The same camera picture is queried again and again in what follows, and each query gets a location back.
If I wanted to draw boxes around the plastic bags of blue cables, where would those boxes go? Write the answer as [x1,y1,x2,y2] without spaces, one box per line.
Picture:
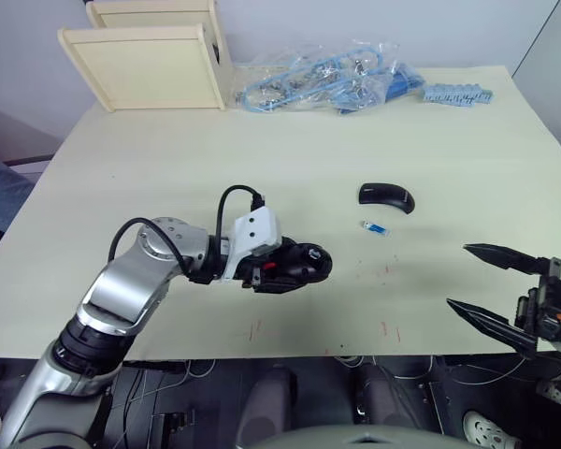
[233,40,426,117]

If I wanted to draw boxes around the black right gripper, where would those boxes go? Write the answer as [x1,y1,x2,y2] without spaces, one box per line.
[445,241,561,360]

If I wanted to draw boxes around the person's leg in jeans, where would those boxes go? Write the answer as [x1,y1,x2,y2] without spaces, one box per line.
[0,143,36,234]

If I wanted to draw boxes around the white perforated shoe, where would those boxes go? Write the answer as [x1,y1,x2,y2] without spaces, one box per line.
[462,410,521,449]

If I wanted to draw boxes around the dark upright panel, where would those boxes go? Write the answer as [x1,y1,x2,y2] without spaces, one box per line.
[511,0,561,175]

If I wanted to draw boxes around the blue usb receiver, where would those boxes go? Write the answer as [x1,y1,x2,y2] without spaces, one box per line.
[360,219,392,237]

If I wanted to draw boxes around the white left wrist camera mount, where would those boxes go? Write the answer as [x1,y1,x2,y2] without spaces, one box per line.
[221,207,282,282]

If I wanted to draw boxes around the black mouse base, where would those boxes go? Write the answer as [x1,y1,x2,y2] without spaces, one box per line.
[300,241,335,284]

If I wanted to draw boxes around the grey rounded robot torso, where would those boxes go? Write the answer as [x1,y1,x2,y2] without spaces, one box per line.
[250,422,481,449]

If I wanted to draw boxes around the black mouse cover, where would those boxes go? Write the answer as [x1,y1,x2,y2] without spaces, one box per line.
[358,182,417,216]

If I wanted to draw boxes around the large cream wooden shelf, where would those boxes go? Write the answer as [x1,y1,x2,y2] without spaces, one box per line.
[57,22,228,113]

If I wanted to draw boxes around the small cream wooden shelf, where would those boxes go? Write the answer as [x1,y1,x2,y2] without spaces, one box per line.
[84,0,236,67]

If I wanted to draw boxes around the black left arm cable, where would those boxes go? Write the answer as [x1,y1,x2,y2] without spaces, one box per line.
[109,185,266,275]

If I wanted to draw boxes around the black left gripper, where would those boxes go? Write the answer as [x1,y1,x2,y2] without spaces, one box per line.
[237,236,315,296]

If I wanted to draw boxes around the blue-grey terminal block strip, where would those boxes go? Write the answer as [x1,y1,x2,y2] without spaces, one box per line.
[420,81,497,109]

